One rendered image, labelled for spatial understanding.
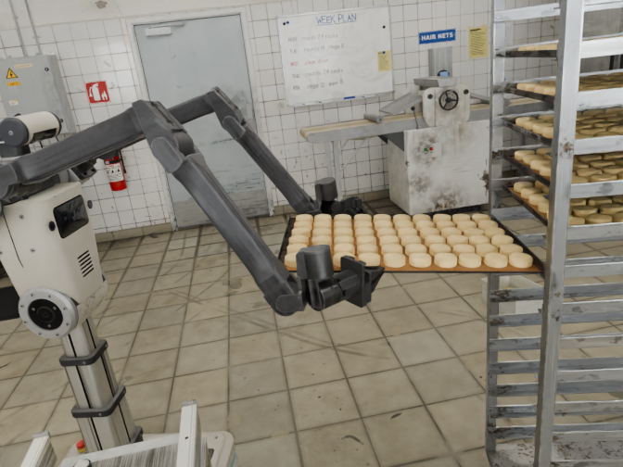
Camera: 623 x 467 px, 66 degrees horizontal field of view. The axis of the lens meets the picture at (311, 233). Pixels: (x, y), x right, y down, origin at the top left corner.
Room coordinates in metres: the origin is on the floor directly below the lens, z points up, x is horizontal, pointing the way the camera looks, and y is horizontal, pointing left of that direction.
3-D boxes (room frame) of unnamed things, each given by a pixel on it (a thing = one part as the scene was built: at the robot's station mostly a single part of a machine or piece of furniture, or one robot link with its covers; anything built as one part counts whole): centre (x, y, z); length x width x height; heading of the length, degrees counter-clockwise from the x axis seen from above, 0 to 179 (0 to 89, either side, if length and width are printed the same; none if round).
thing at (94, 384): (1.28, 0.73, 0.60); 0.11 x 0.11 x 0.40; 84
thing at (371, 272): (0.96, -0.11, 1.07); 0.09 x 0.07 x 0.07; 128
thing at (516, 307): (2.56, -1.16, 0.08); 0.30 x 0.22 x 0.16; 18
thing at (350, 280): (0.92, -0.06, 1.09); 0.07 x 0.07 x 0.10; 38
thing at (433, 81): (4.60, -1.29, 1.23); 0.58 x 0.19 x 0.07; 7
